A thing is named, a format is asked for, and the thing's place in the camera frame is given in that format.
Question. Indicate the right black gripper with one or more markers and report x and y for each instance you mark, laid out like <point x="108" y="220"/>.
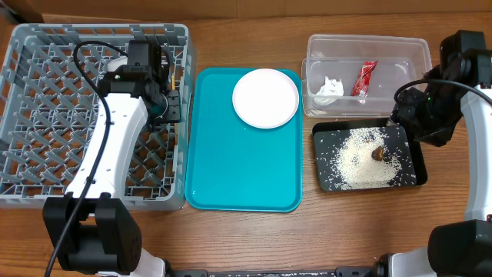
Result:
<point x="419" y="128"/>

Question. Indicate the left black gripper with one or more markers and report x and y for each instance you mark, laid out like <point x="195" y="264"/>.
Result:
<point x="174" y="114"/>

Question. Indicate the wooden chopstick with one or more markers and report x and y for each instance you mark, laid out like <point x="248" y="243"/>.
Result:
<point x="173" y="82"/>

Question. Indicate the brown meat piece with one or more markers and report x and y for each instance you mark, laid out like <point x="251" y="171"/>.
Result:
<point x="378" y="154"/>

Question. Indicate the red snack wrapper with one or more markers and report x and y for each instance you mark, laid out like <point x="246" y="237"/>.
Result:
<point x="363" y="80"/>

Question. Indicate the cooked white rice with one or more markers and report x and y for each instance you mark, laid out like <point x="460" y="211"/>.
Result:
<point x="361" y="161"/>

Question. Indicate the large white plate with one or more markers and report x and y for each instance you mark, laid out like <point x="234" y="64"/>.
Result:
<point x="265" y="98"/>

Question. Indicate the white tissue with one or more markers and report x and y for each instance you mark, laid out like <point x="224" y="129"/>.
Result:
<point x="329" y="91"/>

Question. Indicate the grey-green bowl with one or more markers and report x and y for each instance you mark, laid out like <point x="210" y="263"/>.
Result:
<point x="114" y="64"/>

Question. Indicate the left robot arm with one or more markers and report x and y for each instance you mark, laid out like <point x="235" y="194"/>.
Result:
<point x="90" y="227"/>

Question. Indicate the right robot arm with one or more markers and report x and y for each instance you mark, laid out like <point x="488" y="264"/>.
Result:
<point x="462" y="248"/>

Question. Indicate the black waste tray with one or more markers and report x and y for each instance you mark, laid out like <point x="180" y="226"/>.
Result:
<point x="419" y="169"/>

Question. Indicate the teal serving tray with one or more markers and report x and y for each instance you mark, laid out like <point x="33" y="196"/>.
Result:
<point x="234" y="166"/>

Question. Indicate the clear plastic bin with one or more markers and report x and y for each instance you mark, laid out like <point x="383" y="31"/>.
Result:
<point x="399" y="61"/>

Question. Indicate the grey dish rack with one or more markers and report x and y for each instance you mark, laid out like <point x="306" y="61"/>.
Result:
<point x="48" y="112"/>

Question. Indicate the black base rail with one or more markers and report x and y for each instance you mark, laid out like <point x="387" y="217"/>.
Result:
<point x="349" y="271"/>

